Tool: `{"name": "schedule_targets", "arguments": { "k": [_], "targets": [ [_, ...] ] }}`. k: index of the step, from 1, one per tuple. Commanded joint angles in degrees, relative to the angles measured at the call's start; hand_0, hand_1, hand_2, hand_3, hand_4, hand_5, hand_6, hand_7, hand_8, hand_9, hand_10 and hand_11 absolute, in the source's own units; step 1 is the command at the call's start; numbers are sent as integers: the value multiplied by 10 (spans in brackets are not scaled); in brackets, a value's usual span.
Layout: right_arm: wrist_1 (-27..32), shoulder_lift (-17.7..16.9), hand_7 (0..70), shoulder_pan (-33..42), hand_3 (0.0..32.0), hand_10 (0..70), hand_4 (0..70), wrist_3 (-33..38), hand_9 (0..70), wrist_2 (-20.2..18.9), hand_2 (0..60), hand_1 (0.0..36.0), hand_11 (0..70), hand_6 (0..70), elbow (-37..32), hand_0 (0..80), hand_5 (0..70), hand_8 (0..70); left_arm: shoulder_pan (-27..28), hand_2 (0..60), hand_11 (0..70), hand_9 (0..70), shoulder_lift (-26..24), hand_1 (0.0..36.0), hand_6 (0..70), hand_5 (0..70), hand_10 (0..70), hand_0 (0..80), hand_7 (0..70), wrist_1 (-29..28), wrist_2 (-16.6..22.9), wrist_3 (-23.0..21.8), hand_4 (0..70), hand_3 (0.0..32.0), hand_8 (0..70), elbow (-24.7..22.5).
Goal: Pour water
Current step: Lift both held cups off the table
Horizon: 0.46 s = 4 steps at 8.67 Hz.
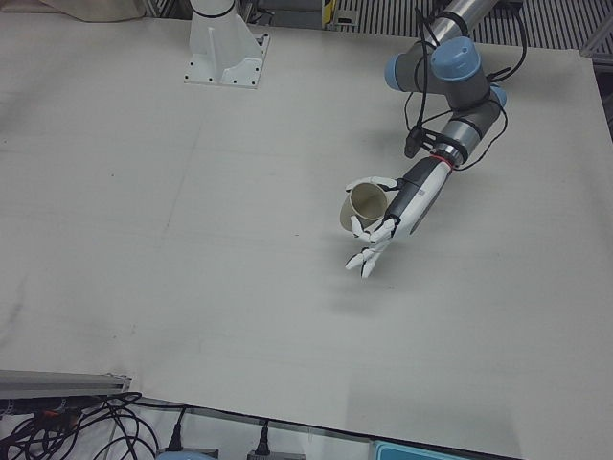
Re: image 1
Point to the aluminium profile rail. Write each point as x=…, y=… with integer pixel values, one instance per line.
x=57, y=381

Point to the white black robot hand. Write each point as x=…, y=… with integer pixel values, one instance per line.
x=414, y=196

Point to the grey power strip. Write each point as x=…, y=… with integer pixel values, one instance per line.
x=278, y=456

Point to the grey blue power adapter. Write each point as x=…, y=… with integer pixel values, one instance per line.
x=187, y=454

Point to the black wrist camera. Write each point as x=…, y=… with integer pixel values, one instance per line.
x=413, y=144

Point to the beige cloth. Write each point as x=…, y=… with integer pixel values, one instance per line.
x=96, y=7

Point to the aluminium frame profile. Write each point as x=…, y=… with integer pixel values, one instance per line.
x=598, y=40

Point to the light blue plastic box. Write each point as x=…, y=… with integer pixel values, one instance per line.
x=421, y=453

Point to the beige paper cup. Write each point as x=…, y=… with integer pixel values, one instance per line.
x=366, y=201

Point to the yellow black striped post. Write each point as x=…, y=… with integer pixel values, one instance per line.
x=328, y=9

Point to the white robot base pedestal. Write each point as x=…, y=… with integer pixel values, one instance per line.
x=218, y=52

